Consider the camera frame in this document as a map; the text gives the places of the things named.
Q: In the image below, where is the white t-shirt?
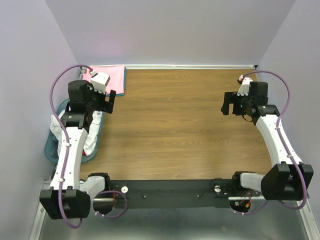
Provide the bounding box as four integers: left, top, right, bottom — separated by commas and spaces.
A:
50, 111, 103, 156

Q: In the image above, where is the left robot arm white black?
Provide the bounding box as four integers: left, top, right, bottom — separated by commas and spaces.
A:
39, 79, 116, 220

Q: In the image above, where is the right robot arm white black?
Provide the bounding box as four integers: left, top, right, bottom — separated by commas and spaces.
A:
221, 77, 314, 201

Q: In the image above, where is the folded teal t-shirt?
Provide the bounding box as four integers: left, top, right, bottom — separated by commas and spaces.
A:
105, 67, 128, 98

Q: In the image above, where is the folded pink t-shirt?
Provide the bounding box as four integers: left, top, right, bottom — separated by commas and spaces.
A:
82, 65, 126, 97

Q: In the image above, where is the blue plastic basket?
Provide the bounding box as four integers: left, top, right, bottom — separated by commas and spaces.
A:
44, 112, 105, 164

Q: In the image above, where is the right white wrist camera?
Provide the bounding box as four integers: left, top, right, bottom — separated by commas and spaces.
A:
237, 75, 253, 96

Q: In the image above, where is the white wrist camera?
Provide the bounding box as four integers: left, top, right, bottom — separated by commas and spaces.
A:
90, 72, 110, 95
237, 75, 253, 96

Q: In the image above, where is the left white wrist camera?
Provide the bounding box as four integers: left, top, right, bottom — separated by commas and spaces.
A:
90, 72, 110, 95

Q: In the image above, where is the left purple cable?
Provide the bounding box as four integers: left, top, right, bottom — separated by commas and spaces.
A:
50, 64, 128, 229

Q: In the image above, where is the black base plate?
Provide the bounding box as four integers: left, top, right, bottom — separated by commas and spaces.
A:
93, 178, 253, 214

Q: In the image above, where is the aluminium frame rail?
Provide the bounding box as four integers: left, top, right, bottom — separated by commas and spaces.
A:
28, 172, 60, 240

